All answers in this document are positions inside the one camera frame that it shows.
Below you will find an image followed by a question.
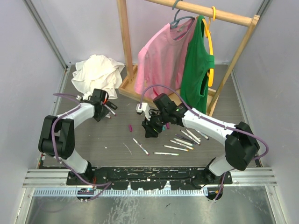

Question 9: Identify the grey clothes hanger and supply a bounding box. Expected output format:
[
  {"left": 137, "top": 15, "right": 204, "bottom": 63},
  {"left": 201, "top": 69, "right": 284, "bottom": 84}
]
[{"left": 169, "top": 0, "right": 196, "bottom": 41}]

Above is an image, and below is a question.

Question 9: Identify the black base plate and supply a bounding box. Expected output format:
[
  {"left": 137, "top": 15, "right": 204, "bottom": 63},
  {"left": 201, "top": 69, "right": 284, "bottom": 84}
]
[{"left": 66, "top": 166, "right": 233, "bottom": 190}]

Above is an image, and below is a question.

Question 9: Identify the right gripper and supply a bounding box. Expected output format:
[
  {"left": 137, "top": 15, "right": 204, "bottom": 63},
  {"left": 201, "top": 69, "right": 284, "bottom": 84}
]
[{"left": 142, "top": 110, "right": 169, "bottom": 138}]

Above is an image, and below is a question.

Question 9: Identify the pink t-shirt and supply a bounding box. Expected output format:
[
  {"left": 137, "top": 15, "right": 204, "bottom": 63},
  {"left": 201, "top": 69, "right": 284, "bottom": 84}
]
[{"left": 134, "top": 18, "right": 197, "bottom": 99}]

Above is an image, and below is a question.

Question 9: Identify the wooden clothes rack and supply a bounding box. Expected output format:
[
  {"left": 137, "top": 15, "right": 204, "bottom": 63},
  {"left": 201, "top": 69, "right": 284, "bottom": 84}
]
[{"left": 116, "top": 0, "right": 260, "bottom": 128}]

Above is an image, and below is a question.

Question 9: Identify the magenta cap marker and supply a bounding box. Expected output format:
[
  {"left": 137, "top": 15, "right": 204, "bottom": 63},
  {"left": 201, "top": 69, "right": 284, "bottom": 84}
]
[{"left": 132, "top": 138, "right": 150, "bottom": 156}]

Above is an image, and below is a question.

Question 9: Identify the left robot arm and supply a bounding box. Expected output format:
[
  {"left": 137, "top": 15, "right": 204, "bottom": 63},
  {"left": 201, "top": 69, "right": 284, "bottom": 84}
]
[{"left": 38, "top": 89, "right": 109, "bottom": 185}]

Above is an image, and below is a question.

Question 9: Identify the grey cap marker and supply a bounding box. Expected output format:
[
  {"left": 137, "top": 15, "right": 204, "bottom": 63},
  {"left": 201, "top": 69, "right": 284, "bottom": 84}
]
[{"left": 186, "top": 129, "right": 201, "bottom": 144}]

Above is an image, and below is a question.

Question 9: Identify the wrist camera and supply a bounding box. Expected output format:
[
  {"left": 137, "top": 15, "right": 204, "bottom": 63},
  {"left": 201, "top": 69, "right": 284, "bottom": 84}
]
[
  {"left": 136, "top": 102, "right": 150, "bottom": 120},
  {"left": 76, "top": 91, "right": 92, "bottom": 101}
]

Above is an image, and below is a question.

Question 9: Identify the blue cap marker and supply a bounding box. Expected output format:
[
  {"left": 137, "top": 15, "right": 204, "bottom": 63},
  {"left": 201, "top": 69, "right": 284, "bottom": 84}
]
[{"left": 196, "top": 130, "right": 209, "bottom": 140}]

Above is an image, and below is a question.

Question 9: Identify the white crumpled cloth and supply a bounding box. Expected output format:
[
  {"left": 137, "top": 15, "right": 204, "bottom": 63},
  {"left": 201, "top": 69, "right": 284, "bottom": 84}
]
[{"left": 71, "top": 55, "right": 125, "bottom": 99}]

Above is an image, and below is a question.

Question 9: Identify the green cap marker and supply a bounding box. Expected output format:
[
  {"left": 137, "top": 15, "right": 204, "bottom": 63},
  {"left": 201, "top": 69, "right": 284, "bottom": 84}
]
[{"left": 154, "top": 152, "right": 179, "bottom": 156}]

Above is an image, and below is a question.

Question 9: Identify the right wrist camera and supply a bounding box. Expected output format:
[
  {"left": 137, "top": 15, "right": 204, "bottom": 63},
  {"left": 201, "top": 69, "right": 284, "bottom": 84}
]
[{"left": 136, "top": 102, "right": 150, "bottom": 120}]

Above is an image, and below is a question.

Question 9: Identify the green tank top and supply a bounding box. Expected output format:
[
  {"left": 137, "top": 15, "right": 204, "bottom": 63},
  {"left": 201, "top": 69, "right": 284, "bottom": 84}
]
[{"left": 180, "top": 15, "right": 214, "bottom": 114}]

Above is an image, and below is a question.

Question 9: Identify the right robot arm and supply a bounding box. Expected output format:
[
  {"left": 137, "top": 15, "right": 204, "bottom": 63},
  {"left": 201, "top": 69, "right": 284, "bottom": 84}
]
[{"left": 136, "top": 93, "right": 260, "bottom": 184}]

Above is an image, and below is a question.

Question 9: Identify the yellow clothes hanger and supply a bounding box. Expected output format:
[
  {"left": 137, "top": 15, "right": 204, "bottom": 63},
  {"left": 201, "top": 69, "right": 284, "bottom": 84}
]
[{"left": 192, "top": 15, "right": 215, "bottom": 89}]

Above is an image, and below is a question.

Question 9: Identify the teal cap marker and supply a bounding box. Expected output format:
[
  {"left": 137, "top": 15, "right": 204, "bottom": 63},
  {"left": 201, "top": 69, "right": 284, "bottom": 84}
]
[{"left": 174, "top": 138, "right": 194, "bottom": 147}]

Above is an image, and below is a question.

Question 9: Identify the yellow cap marker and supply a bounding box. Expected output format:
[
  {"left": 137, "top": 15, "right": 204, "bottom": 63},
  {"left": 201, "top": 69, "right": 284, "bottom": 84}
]
[{"left": 170, "top": 140, "right": 194, "bottom": 150}]

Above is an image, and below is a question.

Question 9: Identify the pink cap marker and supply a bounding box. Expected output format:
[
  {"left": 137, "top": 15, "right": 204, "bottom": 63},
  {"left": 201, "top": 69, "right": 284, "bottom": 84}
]
[{"left": 105, "top": 105, "right": 116, "bottom": 116}]

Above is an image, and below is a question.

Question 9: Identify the grey cable duct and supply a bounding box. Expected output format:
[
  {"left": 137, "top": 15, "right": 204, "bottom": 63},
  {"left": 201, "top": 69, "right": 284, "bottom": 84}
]
[{"left": 33, "top": 188, "right": 208, "bottom": 197}]

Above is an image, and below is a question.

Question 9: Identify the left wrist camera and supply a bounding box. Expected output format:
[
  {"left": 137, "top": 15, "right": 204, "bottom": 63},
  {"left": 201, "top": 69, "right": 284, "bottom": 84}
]
[{"left": 76, "top": 91, "right": 92, "bottom": 101}]

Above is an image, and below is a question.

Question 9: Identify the orange black highlighter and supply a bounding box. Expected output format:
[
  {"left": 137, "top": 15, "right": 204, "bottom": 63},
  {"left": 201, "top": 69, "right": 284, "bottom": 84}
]
[{"left": 103, "top": 99, "right": 118, "bottom": 110}]

